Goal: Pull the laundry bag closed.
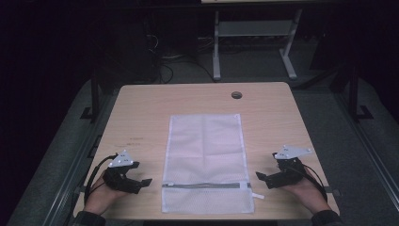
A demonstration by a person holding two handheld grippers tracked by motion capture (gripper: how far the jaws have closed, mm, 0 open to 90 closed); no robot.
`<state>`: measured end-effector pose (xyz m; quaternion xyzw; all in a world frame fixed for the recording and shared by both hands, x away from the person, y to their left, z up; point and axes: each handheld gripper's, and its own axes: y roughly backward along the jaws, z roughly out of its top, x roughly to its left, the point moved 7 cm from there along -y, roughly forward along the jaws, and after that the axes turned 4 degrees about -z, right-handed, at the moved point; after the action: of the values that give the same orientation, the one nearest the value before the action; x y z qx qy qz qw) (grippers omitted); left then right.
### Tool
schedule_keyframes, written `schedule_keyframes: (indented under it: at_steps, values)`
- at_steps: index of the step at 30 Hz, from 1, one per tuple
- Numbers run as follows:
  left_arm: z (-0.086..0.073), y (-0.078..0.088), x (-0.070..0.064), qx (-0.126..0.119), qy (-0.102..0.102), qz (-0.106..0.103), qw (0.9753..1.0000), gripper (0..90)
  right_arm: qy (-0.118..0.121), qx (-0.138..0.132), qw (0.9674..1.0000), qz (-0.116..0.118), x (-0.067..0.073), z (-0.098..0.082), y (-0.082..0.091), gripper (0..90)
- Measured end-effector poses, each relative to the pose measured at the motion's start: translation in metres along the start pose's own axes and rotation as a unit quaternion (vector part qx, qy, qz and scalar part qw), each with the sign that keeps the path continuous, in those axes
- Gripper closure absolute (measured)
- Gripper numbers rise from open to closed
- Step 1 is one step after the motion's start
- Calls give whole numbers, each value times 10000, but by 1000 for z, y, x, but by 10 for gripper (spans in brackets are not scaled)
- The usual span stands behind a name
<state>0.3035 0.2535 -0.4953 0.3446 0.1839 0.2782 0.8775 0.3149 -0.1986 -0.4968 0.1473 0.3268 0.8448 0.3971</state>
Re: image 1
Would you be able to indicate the person's right hand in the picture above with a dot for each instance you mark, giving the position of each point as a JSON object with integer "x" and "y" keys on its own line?
{"x": 306, "y": 194}

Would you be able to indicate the grey metal desk frame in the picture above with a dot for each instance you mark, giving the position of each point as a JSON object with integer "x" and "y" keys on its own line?
{"x": 254, "y": 44}

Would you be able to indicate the black metal stand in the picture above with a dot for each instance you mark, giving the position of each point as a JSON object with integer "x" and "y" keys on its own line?
{"x": 356, "y": 94}
{"x": 93, "y": 100}

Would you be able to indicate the round table grommet hole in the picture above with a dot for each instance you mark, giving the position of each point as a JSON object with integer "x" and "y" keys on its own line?
{"x": 236, "y": 95}

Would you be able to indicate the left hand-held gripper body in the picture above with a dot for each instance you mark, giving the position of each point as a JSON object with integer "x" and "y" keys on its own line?
{"x": 120, "y": 175}

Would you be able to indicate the white mesh laundry bag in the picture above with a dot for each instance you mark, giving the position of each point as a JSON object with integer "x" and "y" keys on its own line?
{"x": 207, "y": 163}

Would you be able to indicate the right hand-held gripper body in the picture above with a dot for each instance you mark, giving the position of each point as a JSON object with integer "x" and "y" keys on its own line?
{"x": 287, "y": 171}

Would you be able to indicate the person's left hand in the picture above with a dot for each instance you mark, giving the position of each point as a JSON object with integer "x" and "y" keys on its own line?
{"x": 100, "y": 196}

